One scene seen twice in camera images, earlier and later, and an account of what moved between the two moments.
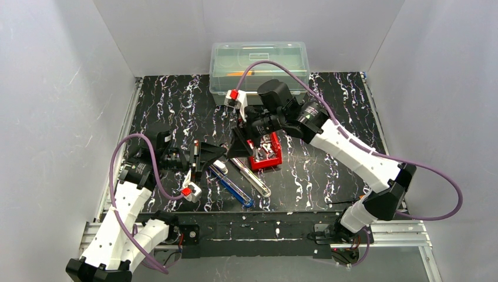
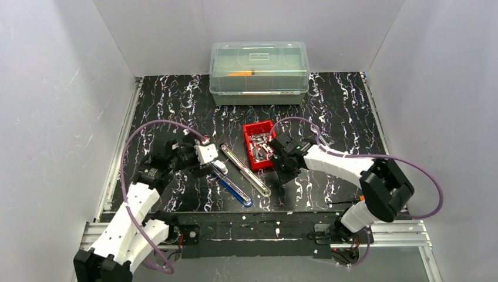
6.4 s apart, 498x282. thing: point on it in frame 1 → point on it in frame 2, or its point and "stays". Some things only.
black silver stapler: (255, 183) stays
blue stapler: (245, 200) stays
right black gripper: (244, 132) → (278, 147)
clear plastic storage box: (229, 59) stays
